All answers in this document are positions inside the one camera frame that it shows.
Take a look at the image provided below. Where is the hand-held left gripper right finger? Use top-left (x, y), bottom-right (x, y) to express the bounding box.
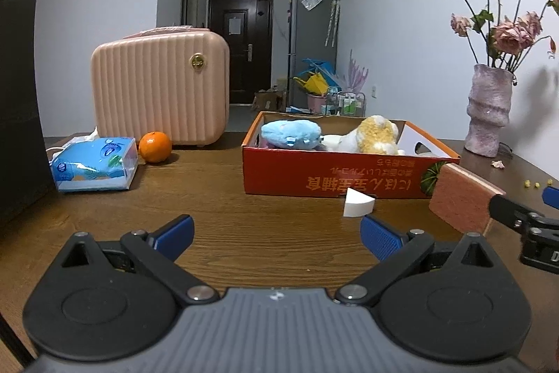
top-left (335, 215), bottom-right (496, 307)

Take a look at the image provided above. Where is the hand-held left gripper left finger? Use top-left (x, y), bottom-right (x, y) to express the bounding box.
top-left (59, 214), bottom-right (219, 307)

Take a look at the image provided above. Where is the white foam sponge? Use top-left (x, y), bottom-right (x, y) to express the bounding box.
top-left (343, 187), bottom-right (376, 218)

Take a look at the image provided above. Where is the pink layered sponge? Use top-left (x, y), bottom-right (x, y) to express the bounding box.
top-left (429, 162), bottom-right (506, 236)

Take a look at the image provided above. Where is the orange cardboard box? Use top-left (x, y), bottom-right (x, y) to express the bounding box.
top-left (241, 111), bottom-right (461, 200)

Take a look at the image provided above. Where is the white plush toy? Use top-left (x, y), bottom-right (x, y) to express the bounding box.
top-left (323, 132), bottom-right (363, 153)

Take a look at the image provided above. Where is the yellow plush toy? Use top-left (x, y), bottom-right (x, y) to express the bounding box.
top-left (356, 115), bottom-right (405, 156)

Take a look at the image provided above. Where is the orange fruit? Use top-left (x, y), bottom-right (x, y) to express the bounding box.
top-left (138, 131), bottom-right (172, 164)

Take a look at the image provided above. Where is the pink textured vase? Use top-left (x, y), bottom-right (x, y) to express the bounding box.
top-left (464, 64), bottom-right (513, 158)

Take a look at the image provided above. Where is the light blue tissue pack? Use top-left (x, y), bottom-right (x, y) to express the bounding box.
top-left (50, 127), bottom-right (139, 193)

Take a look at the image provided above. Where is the metal cart with bottles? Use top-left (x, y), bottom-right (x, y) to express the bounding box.
top-left (323, 87), bottom-right (366, 117)

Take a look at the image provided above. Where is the pink ribbed suitcase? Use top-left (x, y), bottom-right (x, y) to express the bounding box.
top-left (91, 26), bottom-right (231, 149)

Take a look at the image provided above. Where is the brown cardboard box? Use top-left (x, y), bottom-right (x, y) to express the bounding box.
top-left (253, 89), bottom-right (284, 112)

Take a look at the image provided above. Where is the bunch of dried pink roses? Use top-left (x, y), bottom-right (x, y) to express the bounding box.
top-left (433, 0), bottom-right (559, 74)

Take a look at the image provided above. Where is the yellow bag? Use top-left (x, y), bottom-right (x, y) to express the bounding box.
top-left (292, 72), bottom-right (328, 95)

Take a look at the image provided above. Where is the purple flower decoration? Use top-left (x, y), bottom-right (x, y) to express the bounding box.
top-left (343, 50), bottom-right (370, 92)

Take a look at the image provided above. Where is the blue plastic item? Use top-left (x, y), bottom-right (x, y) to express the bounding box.
top-left (303, 58), bottom-right (337, 83)

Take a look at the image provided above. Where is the dark brown door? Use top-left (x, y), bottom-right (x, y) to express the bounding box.
top-left (208, 0), bottom-right (274, 106)

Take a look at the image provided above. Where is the grey refrigerator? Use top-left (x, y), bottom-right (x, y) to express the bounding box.
top-left (286, 0), bottom-right (338, 114)

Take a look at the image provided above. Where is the folded white umbrella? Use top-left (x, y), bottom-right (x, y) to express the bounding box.
top-left (324, 0), bottom-right (341, 48)

